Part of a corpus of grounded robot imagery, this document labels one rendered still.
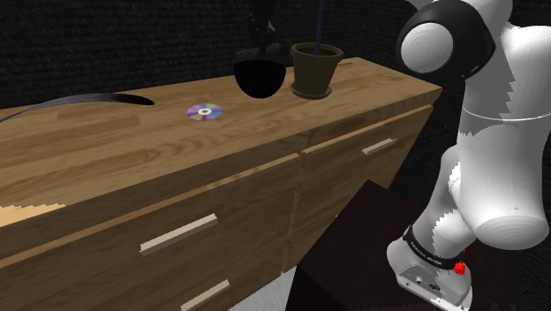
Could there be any black bowl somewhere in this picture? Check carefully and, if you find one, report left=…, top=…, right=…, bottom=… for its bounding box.
left=233, top=59, right=288, bottom=100

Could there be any olive plant pot, purple stem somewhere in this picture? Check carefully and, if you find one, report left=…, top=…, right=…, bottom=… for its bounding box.
left=289, top=0, right=345, bottom=101

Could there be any iridescent compact disc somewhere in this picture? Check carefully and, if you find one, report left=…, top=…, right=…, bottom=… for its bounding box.
left=185, top=102, right=224, bottom=122

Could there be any dark long curved feather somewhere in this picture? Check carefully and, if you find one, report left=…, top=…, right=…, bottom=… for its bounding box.
left=0, top=92, right=156, bottom=125

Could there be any wooden chest of drawers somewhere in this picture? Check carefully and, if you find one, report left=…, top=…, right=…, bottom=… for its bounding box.
left=0, top=56, right=444, bottom=311

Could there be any dark robot stand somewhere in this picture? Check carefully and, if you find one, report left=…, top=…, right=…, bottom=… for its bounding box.
left=283, top=178, right=522, bottom=311

